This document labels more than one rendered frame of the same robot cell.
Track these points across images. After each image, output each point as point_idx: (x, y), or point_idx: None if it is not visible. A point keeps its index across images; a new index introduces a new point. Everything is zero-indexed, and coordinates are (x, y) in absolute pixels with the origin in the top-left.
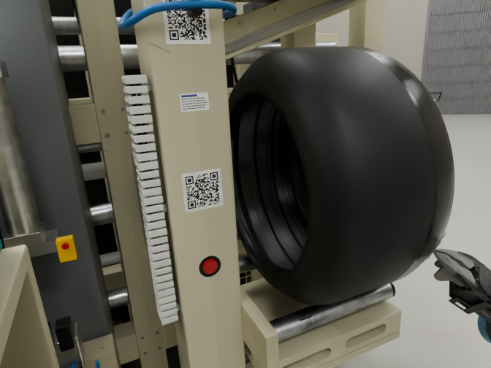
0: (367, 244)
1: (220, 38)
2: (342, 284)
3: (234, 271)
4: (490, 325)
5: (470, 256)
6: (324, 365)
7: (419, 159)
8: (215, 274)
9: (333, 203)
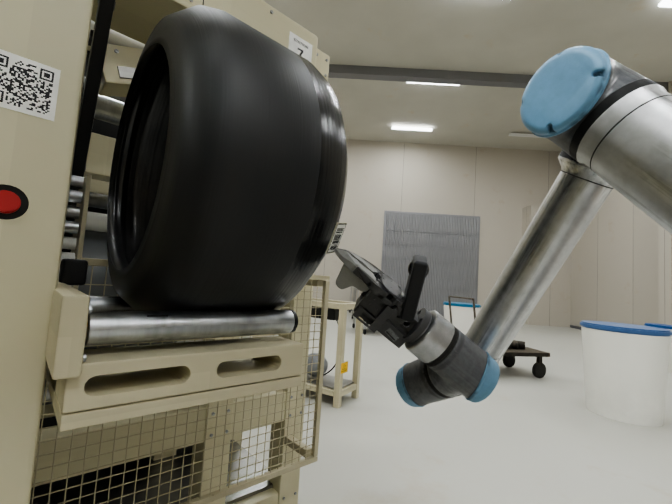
0: (232, 156)
1: None
2: (201, 224)
3: (53, 229)
4: (406, 374)
5: (374, 266)
6: (177, 397)
7: (303, 97)
8: (13, 220)
9: (193, 97)
